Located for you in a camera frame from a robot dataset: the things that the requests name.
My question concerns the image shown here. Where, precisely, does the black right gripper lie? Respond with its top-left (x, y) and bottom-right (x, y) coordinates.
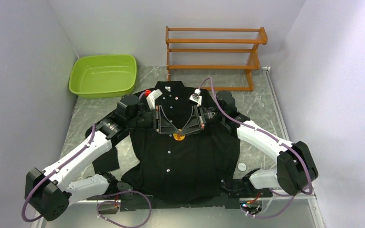
top-left (180, 104), bottom-right (225, 137)

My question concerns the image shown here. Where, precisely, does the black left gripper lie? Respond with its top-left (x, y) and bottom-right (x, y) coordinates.
top-left (127, 106), bottom-right (179, 135)

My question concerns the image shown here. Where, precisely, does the orange round brooch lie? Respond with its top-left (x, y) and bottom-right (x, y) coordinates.
top-left (173, 133), bottom-right (185, 141)

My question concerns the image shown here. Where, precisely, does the black button shirt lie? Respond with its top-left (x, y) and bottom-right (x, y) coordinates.
top-left (91, 80), bottom-right (242, 205)

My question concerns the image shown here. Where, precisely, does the white round brooch back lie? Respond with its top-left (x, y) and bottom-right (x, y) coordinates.
top-left (237, 162), bottom-right (247, 172)

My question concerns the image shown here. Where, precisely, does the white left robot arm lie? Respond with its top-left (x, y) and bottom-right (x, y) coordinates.
top-left (21, 90), bottom-right (163, 222)

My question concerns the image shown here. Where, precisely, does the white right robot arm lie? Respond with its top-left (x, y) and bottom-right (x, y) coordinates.
top-left (175, 89), bottom-right (318, 197)

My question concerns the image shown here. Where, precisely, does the orange wooden shoe rack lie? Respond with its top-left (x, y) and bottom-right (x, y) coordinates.
top-left (165, 26), bottom-right (268, 92)

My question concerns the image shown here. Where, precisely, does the green plastic basin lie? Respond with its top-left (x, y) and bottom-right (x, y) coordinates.
top-left (68, 55), bottom-right (137, 98)

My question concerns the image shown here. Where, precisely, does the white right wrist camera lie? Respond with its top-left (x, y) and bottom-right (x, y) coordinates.
top-left (189, 88), bottom-right (202, 106)

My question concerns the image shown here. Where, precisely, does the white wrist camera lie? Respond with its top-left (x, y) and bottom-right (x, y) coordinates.
top-left (189, 88), bottom-right (202, 106)
top-left (145, 89), bottom-right (163, 110)

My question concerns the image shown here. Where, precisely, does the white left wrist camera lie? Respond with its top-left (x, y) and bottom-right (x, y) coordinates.
top-left (145, 89), bottom-right (163, 110)

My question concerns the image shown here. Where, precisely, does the aluminium table edge rail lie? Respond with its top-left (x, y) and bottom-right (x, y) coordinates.
top-left (262, 66), bottom-right (326, 228)

